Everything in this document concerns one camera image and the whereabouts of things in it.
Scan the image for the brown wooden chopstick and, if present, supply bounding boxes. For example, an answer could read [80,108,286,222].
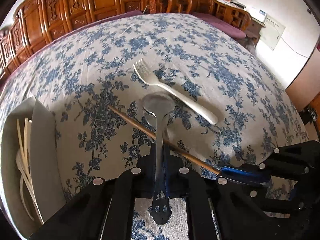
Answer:
[107,105,221,175]

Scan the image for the steel spoon with cutout handle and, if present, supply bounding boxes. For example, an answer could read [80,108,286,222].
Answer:
[143,93,175,225]

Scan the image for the silver metal fork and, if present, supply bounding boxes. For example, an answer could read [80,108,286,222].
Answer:
[133,59,218,125]

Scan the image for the blue floral tablecloth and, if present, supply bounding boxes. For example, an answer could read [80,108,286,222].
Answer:
[0,12,309,240]

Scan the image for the grey metal utensil tray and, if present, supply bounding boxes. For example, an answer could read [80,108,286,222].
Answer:
[1,96,66,239]

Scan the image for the pale wooden chopstick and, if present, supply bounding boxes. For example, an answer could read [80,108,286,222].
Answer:
[16,119,43,225]

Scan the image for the purple under-tablecloth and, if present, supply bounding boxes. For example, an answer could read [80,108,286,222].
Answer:
[0,10,247,91]

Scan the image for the wooden side desk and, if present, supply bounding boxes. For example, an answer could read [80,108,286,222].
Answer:
[213,0,265,42]

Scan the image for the white box on desk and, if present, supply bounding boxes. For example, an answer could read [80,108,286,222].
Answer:
[248,7,267,23]

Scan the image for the wooden armchair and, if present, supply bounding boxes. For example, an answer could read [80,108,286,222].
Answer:
[141,0,193,14]

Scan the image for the carved wooden chair row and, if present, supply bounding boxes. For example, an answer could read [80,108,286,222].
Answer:
[1,0,213,80]

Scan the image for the white wall poster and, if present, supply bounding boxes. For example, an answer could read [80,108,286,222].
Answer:
[260,14,285,50]

